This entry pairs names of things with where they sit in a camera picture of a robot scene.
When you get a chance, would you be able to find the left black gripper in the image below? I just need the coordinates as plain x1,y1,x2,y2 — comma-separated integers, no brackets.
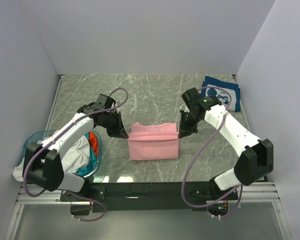
98,111,128,139

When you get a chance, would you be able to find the pink t shirt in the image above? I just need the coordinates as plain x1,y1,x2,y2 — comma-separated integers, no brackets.
127,122,179,161

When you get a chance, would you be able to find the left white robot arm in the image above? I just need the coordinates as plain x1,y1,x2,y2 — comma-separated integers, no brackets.
22,94,128,201

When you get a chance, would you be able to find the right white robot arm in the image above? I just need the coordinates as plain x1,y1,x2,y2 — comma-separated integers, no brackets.
178,87,274,200

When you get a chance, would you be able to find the orange t shirt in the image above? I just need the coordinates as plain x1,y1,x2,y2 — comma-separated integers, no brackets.
57,128,100,154

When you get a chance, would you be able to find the blue plastic laundry basket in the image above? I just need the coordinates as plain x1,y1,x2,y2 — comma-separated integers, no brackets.
13,130,103,182

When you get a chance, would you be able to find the white t shirt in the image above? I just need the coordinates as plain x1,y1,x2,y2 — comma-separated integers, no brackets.
11,132,93,183

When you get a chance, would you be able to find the teal t shirt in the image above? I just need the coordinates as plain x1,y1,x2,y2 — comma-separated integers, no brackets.
75,147,103,178

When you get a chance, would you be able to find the folded blue printed t shirt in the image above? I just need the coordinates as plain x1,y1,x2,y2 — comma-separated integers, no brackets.
201,76,241,112

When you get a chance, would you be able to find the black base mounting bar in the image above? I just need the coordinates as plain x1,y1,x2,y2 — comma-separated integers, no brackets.
59,181,238,216

